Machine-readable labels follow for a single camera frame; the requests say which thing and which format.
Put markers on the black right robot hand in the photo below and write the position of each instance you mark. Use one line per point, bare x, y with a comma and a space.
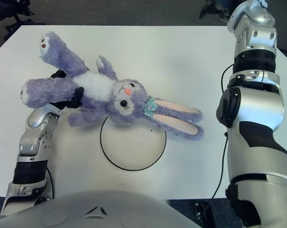
219, 7

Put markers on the black bracket under table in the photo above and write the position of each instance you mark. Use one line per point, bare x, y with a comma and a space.
203, 213

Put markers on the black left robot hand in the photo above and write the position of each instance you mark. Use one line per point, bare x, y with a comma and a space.
77, 99

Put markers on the grey robot torso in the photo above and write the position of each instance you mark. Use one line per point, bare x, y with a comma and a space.
134, 213

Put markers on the white plate with black rim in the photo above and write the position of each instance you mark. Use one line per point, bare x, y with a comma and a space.
132, 149

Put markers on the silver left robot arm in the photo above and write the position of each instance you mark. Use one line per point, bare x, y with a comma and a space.
34, 137

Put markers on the black office chair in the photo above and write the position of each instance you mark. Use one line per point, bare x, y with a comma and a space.
3, 12

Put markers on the purple plush bunny doll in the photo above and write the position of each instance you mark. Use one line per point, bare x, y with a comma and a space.
124, 99

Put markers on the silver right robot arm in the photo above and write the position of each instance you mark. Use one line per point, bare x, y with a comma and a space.
252, 118

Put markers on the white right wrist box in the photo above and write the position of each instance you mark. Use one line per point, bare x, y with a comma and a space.
260, 2

